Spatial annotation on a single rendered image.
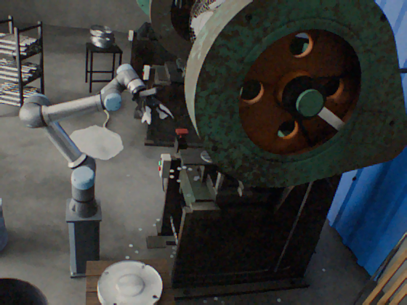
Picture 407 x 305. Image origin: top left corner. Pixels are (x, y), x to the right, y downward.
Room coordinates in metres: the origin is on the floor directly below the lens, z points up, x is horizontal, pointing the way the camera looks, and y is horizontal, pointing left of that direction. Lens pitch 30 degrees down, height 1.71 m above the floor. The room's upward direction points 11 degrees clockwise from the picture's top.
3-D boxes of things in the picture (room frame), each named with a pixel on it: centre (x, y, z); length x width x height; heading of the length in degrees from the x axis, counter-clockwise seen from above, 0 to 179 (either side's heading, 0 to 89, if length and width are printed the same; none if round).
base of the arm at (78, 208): (1.40, 0.58, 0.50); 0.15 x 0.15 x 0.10
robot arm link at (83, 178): (1.41, 0.58, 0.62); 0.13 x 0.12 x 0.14; 18
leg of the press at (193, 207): (1.48, -0.39, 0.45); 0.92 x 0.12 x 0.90; 109
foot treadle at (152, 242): (1.65, -0.04, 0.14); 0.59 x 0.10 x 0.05; 109
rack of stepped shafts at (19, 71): (3.17, 2.03, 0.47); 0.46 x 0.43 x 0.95; 89
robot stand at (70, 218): (1.40, 0.58, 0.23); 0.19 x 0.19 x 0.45; 22
